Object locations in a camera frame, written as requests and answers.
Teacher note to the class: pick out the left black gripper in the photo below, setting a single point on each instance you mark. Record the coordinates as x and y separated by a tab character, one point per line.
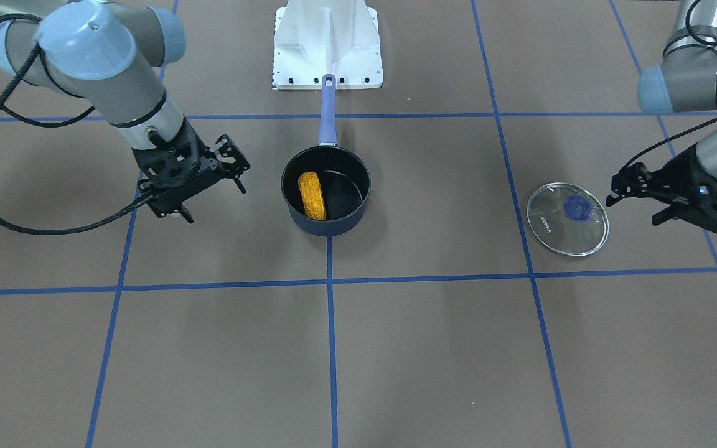
681	176

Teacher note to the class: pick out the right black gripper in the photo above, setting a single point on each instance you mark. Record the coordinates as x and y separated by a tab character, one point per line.
200	151

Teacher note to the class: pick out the glass pot lid blue knob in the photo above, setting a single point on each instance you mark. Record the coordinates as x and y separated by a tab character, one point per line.
567	219

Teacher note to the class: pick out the yellow corn cob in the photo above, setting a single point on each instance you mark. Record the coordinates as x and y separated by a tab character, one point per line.
312	196

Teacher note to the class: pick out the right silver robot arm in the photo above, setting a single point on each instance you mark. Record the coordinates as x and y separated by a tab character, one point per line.
107	53

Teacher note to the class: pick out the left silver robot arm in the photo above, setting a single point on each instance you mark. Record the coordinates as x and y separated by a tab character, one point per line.
685	80

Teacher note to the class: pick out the dark blue pot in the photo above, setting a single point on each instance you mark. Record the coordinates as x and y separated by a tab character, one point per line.
345	179

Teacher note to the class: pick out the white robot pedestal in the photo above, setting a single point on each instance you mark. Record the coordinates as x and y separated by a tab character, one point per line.
316	38

